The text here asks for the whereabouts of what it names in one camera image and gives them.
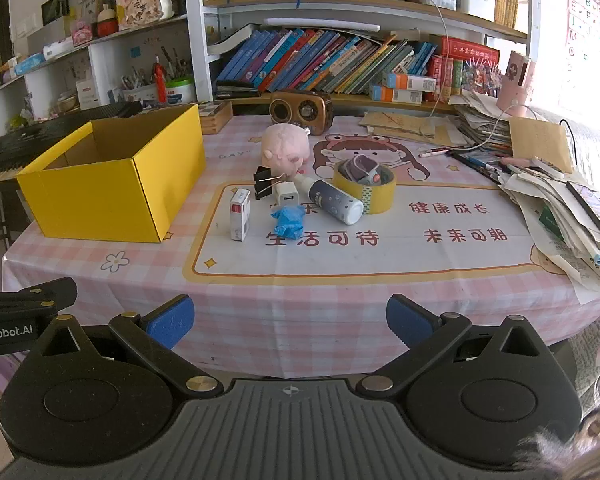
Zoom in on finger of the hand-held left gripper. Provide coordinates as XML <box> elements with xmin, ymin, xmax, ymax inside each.
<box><xmin>0</xmin><ymin>276</ymin><xmax>79</xmax><ymax>312</ymax></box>

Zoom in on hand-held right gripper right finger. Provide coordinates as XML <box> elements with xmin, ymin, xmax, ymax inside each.
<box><xmin>356</xmin><ymin>294</ymin><xmax>553</xmax><ymax>402</ymax></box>

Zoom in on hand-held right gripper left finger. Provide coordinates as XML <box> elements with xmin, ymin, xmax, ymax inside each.
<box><xmin>30</xmin><ymin>294</ymin><xmax>226</xmax><ymax>401</ymax></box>

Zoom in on yellow cardboard box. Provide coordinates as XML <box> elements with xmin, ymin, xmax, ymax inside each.
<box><xmin>16</xmin><ymin>103</ymin><xmax>207</xmax><ymax>244</ymax></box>

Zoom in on yellow tape roll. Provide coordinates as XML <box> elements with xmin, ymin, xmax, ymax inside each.
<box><xmin>333</xmin><ymin>157</ymin><xmax>397</xmax><ymax>215</ymax></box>

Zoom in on small white red-label box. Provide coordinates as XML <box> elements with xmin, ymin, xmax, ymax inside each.
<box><xmin>229</xmin><ymin>188</ymin><xmax>252</xmax><ymax>242</ymax></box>

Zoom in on grey white spray bottle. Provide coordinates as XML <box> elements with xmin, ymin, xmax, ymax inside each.
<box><xmin>294</xmin><ymin>172</ymin><xmax>365</xmax><ymax>226</ymax></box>

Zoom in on blue plastic bag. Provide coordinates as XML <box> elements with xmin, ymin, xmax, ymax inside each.
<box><xmin>270</xmin><ymin>205</ymin><xmax>306</xmax><ymax>242</ymax></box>

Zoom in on black keyboard stand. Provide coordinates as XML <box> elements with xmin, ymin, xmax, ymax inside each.
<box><xmin>0</xmin><ymin>182</ymin><xmax>31</xmax><ymax>261</ymax></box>

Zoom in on pink checked printed tablecloth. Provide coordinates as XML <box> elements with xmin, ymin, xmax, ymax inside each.
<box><xmin>2</xmin><ymin>110</ymin><xmax>600</xmax><ymax>379</ymax></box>

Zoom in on black electronic keyboard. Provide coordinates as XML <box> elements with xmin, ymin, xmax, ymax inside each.
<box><xmin>0</xmin><ymin>101</ymin><xmax>143</xmax><ymax>186</ymax></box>

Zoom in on grey toy car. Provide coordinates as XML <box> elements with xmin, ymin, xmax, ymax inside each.
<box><xmin>339</xmin><ymin>156</ymin><xmax>383</xmax><ymax>185</ymax></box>

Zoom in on black pen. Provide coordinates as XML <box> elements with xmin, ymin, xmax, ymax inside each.
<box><xmin>447</xmin><ymin>151</ymin><xmax>502</xmax><ymax>179</ymax></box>

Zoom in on small white eraser block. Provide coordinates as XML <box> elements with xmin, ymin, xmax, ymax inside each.
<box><xmin>272</xmin><ymin>181</ymin><xmax>301</xmax><ymax>207</ymax></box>

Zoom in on pile of loose papers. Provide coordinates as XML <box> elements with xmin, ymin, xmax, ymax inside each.
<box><xmin>497</xmin><ymin>157</ymin><xmax>600</xmax><ymax>306</ymax></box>

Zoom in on brown paper sheets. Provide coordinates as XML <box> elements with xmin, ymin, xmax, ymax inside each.
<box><xmin>358</xmin><ymin>110</ymin><xmax>473</xmax><ymax>148</ymax></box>

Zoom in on white red-label shelf box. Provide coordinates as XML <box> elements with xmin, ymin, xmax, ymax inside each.
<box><xmin>76</xmin><ymin>80</ymin><xmax>96</xmax><ymax>110</ymax></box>

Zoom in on stack of papers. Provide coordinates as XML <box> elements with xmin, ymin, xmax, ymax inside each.
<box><xmin>452</xmin><ymin>102</ymin><xmax>513</xmax><ymax>151</ymax></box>

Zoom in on pink plush pig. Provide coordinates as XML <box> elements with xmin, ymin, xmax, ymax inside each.
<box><xmin>259</xmin><ymin>124</ymin><xmax>312</xmax><ymax>177</ymax></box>

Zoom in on small wooden box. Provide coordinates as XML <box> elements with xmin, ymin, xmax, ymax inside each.
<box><xmin>199</xmin><ymin>101</ymin><xmax>234</xmax><ymax>135</ymax></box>

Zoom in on blue tissue pack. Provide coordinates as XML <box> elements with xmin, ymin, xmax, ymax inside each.
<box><xmin>15</xmin><ymin>54</ymin><xmax>46</xmax><ymax>76</ymax></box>

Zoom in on brown envelope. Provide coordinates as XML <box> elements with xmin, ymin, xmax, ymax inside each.
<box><xmin>509</xmin><ymin>117</ymin><xmax>575</xmax><ymax>173</ymax></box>

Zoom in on white orange medicine box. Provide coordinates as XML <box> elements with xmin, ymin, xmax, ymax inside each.
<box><xmin>370</xmin><ymin>85</ymin><xmax>426</xmax><ymax>104</ymax></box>
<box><xmin>382</xmin><ymin>72</ymin><xmax>438</xmax><ymax>92</ymax></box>

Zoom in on pot of pens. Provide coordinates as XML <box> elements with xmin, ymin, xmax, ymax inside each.
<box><xmin>121</xmin><ymin>67</ymin><xmax>159</xmax><ymax>104</ymax></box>

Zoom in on white tub green lid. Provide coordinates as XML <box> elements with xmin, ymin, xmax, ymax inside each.
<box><xmin>164</xmin><ymin>77</ymin><xmax>197</xmax><ymax>106</ymax></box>

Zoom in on brown retro radio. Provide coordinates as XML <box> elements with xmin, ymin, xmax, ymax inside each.
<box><xmin>269</xmin><ymin>90</ymin><xmax>334</xmax><ymax>136</ymax></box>

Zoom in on red white bottle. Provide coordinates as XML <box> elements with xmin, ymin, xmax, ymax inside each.
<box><xmin>154</xmin><ymin>57</ymin><xmax>167</xmax><ymax>103</ymax></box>

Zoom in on white flat box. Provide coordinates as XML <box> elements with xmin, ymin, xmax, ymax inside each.
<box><xmin>42</xmin><ymin>36</ymin><xmax>76</xmax><ymax>59</ymax></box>

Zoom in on pink cup holder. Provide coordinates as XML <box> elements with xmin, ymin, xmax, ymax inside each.
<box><xmin>496</xmin><ymin>51</ymin><xmax>537</xmax><ymax>111</ymax></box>

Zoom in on red boxed book set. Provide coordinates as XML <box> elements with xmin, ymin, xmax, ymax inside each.
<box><xmin>432</xmin><ymin>35</ymin><xmax>501</xmax><ymax>97</ymax></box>

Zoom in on red white round doll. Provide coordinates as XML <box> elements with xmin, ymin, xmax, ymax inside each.
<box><xmin>96</xmin><ymin>4</ymin><xmax>119</xmax><ymax>37</ymax></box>

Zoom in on row of leaning books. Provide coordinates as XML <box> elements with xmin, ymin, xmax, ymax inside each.
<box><xmin>215</xmin><ymin>27</ymin><xmax>438</xmax><ymax>96</ymax></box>

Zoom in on white bookshelf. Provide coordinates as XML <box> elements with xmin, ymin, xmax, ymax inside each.
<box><xmin>0</xmin><ymin>0</ymin><xmax>536</xmax><ymax>126</ymax></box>

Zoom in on white pen holder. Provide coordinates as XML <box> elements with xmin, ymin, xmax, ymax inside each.
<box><xmin>457</xmin><ymin>0</ymin><xmax>496</xmax><ymax>22</ymax></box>

